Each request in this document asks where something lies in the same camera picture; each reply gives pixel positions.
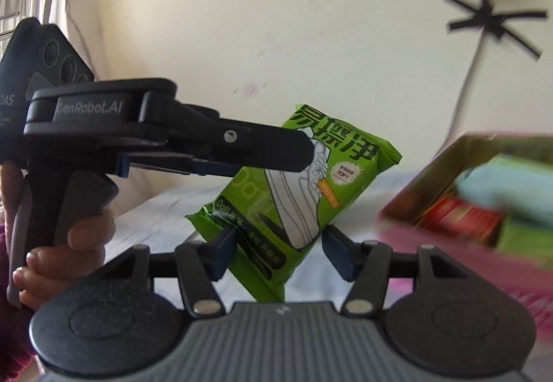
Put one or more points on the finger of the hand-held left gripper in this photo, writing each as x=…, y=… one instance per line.
x=259, y=146

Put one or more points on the person's left hand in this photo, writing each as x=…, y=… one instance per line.
x=86, y=235

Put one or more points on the striped bed sheet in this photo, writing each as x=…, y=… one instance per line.
x=164, y=213

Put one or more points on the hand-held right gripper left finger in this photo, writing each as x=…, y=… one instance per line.
x=224, y=252

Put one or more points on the pink biscuit tin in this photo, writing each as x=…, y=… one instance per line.
x=475, y=274

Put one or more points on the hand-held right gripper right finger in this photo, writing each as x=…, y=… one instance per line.
x=339, y=252

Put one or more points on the green toothpaste box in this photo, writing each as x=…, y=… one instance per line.
x=527, y=239

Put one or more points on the teal plush toy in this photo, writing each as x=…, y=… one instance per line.
x=501, y=183

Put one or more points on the green wet wipes packet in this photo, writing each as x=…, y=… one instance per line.
x=345, y=157

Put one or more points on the small red object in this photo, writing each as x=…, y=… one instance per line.
x=462, y=218

